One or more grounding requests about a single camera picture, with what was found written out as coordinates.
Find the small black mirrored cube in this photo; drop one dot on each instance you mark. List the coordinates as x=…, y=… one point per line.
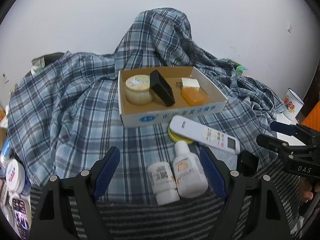
x=247, y=163

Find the grey bag behind blanket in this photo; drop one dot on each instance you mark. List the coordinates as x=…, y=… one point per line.
x=47, y=59

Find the white bottle orange label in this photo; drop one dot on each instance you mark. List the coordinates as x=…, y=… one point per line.
x=189, y=174

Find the white charger cube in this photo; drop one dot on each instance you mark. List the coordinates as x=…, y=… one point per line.
x=187, y=82

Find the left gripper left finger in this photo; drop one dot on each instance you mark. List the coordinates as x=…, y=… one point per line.
x=61, y=199

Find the wall outlet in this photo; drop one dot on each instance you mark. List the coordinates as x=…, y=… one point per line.
x=5, y=78

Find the orange soap bar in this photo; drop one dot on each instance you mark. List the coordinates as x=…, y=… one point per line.
x=194, y=97

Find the white round jar left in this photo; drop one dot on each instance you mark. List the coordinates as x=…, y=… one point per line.
x=15, y=177

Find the black square frame case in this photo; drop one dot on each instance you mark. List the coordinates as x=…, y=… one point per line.
x=161, y=88

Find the yellow round lid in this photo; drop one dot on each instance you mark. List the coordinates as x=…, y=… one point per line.
x=175, y=137

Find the white pill bottle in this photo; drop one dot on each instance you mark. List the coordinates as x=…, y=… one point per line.
x=163, y=183

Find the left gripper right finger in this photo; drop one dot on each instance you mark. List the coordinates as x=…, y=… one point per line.
x=266, y=218

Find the white AUX remote control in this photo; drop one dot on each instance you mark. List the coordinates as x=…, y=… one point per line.
x=204, y=134

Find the enamel mug floral print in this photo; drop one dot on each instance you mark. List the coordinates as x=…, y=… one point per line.
x=293, y=104

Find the round cream tin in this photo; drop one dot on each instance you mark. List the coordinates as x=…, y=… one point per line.
x=137, y=90

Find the blue plaid blanket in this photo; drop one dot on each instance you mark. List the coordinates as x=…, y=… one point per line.
x=64, y=119

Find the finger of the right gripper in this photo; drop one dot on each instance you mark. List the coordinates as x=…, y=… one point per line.
x=280, y=146
x=300, y=132

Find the cardboard yogurt box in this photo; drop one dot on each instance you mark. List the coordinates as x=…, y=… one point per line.
x=156, y=112

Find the person right hand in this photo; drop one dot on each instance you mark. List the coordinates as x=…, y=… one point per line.
x=305, y=190

